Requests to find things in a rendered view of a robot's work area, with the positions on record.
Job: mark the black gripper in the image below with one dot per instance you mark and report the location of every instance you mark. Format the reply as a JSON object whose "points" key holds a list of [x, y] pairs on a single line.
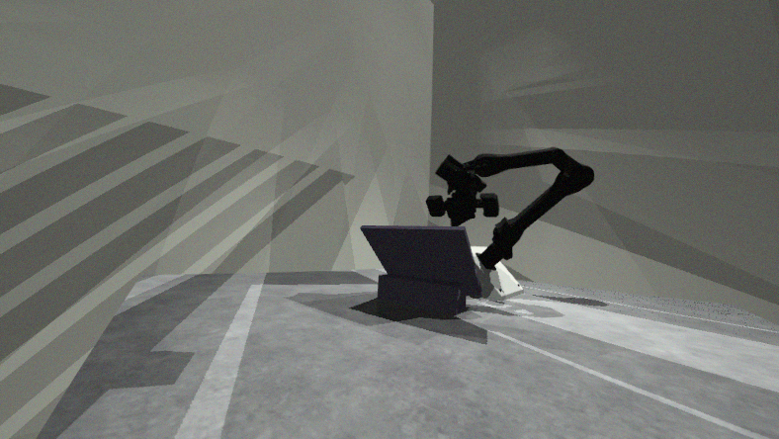
{"points": [[462, 206]]}

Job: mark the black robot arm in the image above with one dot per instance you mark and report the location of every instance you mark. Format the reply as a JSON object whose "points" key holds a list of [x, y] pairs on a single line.
{"points": [[573, 177]]}

